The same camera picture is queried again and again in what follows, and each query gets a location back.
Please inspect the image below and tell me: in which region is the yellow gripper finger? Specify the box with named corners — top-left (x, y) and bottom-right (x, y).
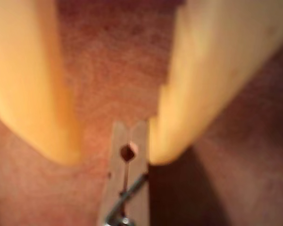
top-left (149, 0), bottom-right (283, 165)
top-left (0, 0), bottom-right (83, 167)

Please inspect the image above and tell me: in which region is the wooden clothespin with metal spring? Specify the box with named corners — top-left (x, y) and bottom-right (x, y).
top-left (98, 120), bottom-right (151, 226)

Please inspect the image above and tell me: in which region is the round brown wooden bowl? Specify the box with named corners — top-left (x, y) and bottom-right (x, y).
top-left (0, 0), bottom-right (283, 226)

